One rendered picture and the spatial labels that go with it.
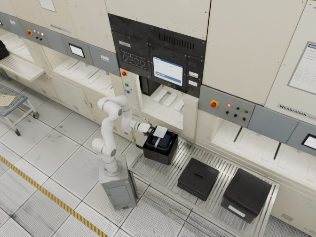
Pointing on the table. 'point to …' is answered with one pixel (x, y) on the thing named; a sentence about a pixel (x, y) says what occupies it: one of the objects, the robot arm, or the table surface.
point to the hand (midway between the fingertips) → (154, 131)
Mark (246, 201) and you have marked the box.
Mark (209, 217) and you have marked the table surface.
